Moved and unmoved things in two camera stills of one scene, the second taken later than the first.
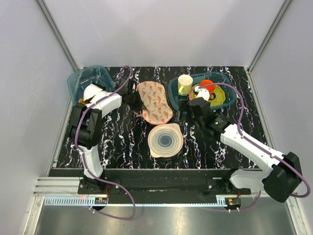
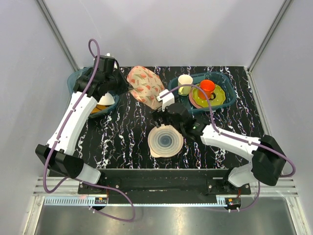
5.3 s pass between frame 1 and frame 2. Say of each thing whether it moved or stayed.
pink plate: stayed
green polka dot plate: stayed
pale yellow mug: stayed
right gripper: moved
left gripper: moved
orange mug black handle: stayed
